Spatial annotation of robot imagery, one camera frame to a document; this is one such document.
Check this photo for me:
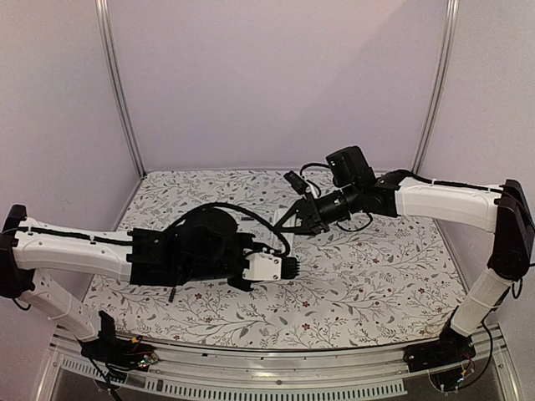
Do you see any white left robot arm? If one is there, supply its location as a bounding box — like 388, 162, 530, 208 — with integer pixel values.
1, 205, 264, 363

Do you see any aluminium frame post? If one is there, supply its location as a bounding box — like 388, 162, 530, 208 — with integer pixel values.
411, 0, 460, 174
94, 0, 146, 179

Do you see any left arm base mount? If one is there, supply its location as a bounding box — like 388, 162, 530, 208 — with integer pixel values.
79, 311, 159, 371

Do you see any floral patterned table mat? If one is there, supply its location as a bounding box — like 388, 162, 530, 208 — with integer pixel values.
84, 170, 465, 350

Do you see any right aluminium frame post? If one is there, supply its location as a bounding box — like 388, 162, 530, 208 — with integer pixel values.
411, 0, 460, 174

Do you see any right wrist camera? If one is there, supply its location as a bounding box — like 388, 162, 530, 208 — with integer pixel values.
283, 170, 321, 197

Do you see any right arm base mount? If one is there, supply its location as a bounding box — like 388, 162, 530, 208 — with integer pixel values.
403, 322, 494, 393

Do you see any left aluminium frame post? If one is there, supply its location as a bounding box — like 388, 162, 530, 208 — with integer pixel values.
94, 0, 146, 179

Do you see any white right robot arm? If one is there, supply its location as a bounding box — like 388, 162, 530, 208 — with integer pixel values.
275, 145, 534, 364

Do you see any black battery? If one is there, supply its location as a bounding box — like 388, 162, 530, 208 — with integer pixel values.
168, 287, 176, 303

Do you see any aluminium front rail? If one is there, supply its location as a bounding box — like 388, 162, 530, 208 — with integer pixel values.
35, 323, 523, 401

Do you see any white AC remote control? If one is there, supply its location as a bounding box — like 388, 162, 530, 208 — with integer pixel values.
237, 210, 295, 251

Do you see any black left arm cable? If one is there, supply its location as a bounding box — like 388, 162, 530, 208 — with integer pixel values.
166, 202, 293, 256

